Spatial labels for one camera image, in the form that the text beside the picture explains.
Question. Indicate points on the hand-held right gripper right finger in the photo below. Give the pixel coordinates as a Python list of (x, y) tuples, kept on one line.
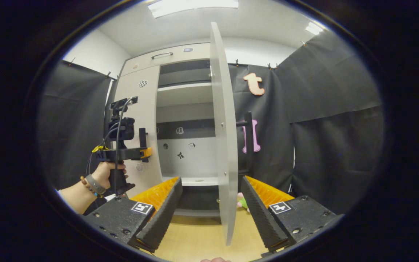
[(264, 218)]

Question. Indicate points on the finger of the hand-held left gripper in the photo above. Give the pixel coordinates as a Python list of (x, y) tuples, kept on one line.
[(146, 153)]

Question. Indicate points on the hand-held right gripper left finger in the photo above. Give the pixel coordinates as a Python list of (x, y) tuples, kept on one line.
[(162, 218)]

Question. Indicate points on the grey cabinet door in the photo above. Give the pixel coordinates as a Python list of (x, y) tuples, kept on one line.
[(226, 145), (147, 94)]

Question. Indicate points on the grey double-door shoe cabinet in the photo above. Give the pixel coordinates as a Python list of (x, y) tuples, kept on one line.
[(195, 54)]

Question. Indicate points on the white cabinet shelf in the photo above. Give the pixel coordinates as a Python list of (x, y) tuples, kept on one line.
[(202, 181), (184, 94)]

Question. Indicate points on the pink green plush toy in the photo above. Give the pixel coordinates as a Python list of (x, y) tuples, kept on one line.
[(242, 202)]

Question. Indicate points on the grey wristband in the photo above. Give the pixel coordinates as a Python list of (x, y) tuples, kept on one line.
[(95, 185)]

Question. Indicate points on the black backdrop cloth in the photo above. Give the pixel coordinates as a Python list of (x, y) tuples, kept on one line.
[(322, 109)]

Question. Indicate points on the long ceiling light panel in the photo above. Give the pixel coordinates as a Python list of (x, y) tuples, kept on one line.
[(195, 6)]

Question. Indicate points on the small ceiling light panel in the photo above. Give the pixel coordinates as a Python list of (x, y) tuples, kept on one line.
[(315, 28)]

